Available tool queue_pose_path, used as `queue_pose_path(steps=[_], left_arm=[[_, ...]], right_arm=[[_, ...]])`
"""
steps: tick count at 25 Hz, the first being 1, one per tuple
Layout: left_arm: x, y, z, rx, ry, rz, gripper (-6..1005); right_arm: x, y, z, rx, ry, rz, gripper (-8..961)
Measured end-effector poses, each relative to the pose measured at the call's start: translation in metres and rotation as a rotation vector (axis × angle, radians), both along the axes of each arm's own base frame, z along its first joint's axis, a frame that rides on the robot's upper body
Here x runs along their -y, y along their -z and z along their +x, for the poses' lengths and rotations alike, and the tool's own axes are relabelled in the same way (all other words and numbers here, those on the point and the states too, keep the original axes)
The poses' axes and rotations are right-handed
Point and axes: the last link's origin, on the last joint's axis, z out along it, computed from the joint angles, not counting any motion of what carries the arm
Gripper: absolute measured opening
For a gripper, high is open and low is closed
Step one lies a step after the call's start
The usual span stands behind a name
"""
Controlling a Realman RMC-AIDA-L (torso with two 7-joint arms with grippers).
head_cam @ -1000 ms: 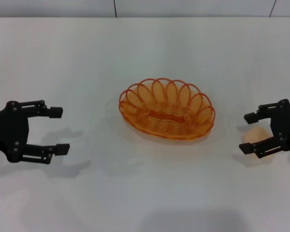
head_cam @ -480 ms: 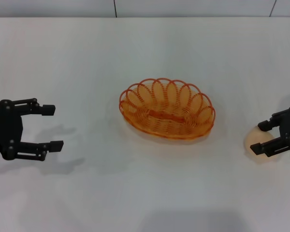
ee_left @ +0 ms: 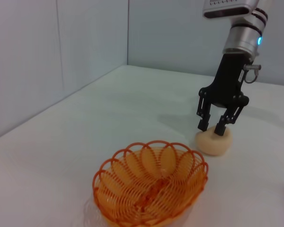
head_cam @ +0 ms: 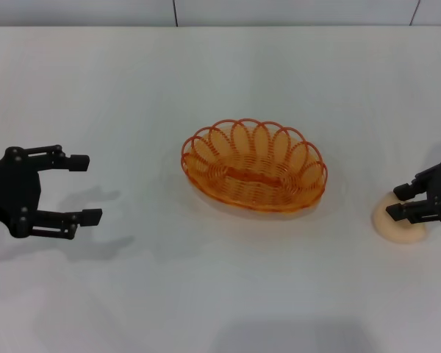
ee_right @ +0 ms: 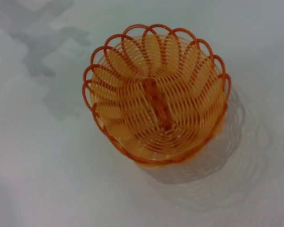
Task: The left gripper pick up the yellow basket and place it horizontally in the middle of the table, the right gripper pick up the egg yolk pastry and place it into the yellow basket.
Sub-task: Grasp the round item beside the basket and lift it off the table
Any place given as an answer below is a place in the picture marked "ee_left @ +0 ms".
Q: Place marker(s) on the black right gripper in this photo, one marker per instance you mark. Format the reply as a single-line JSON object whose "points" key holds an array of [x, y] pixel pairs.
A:
{"points": [[229, 82]]}

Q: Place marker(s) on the round beige bread bun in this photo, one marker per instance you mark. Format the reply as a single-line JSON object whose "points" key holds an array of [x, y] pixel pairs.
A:
{"points": [[213, 146]]}

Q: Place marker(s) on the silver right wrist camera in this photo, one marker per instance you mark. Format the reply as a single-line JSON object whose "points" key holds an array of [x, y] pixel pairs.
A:
{"points": [[227, 9]]}

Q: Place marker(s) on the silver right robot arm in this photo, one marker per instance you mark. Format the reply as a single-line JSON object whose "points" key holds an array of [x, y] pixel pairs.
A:
{"points": [[243, 40]]}

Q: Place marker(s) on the orange plastic woven basket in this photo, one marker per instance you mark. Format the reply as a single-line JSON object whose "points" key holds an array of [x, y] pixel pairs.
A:
{"points": [[144, 184]]}

